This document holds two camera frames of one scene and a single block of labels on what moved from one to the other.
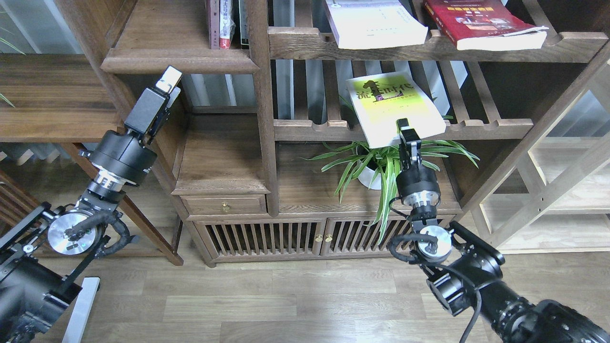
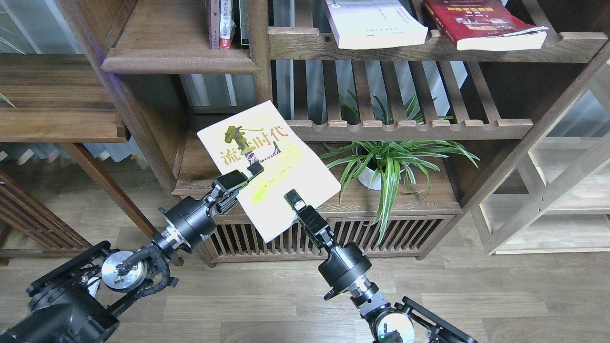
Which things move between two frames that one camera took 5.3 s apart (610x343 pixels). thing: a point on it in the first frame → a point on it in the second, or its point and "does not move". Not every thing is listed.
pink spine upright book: x=215 y=24 does not move
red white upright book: x=227 y=24 does not move
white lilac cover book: x=358 y=24 does not move
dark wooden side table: x=67 y=98 does not move
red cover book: x=485 y=25 does not move
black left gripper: x=119 y=157 → x=189 y=222
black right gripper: x=417 y=184 → x=342 y=265
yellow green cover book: x=379 y=101 → x=262 y=135
